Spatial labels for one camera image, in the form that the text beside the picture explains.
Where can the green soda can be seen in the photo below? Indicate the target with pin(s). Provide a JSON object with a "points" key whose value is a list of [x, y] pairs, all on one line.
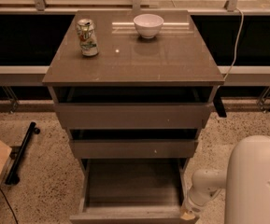
{"points": [[87, 37]]}

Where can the grey middle drawer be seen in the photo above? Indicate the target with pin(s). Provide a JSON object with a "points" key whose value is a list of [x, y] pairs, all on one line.
{"points": [[133, 144]]}

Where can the grey top drawer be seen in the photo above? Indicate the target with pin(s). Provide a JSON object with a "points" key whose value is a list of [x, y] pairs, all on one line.
{"points": [[121, 108]]}

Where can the grey drawer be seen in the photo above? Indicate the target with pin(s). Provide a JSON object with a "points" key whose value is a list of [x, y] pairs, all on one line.
{"points": [[133, 144], [121, 108], [132, 191]]}

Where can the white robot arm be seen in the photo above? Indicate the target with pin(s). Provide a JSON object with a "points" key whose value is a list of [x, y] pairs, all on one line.
{"points": [[246, 182]]}

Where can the black cabinet leg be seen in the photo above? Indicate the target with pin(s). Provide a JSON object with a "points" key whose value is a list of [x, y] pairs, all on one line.
{"points": [[219, 108]]}

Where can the grey bottom drawer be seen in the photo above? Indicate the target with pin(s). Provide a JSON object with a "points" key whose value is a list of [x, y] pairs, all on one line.
{"points": [[132, 191]]}

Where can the grey drawer cabinet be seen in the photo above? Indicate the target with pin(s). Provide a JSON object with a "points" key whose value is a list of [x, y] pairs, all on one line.
{"points": [[176, 57]]}

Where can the black metal bar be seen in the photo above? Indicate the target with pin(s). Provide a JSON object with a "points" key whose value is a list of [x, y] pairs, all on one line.
{"points": [[17, 154]]}

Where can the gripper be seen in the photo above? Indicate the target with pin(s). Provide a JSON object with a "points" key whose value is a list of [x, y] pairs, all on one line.
{"points": [[190, 207]]}

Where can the white bowl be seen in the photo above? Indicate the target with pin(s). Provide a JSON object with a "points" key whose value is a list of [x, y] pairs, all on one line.
{"points": [[148, 25]]}

